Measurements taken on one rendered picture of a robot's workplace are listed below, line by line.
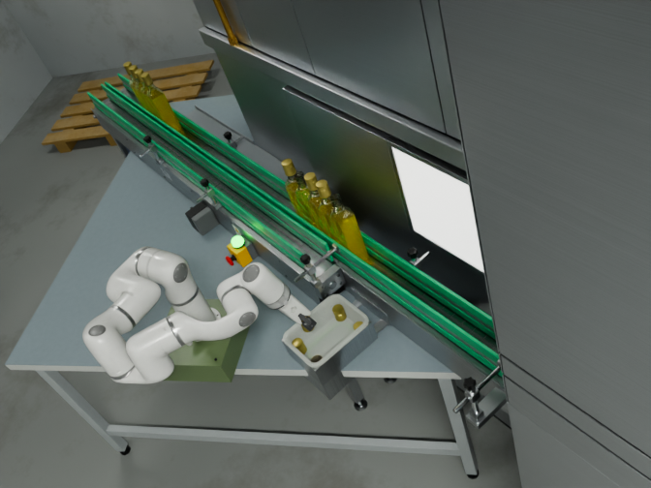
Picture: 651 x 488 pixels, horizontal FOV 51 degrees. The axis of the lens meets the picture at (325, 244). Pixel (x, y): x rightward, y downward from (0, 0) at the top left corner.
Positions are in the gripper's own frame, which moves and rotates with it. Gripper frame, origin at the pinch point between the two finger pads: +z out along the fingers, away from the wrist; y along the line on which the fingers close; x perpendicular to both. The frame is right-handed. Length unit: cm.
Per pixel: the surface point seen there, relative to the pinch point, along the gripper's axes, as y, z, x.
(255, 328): 25.3, 14.3, 12.0
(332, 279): 9.8, 9.5, -15.1
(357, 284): 2.4, 11.1, -18.5
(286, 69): 36, -35, -52
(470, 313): -35.3, 7.2, -28.8
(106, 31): 405, 81, -75
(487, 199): -76, -81, -25
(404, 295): -18.7, 3.0, -22.2
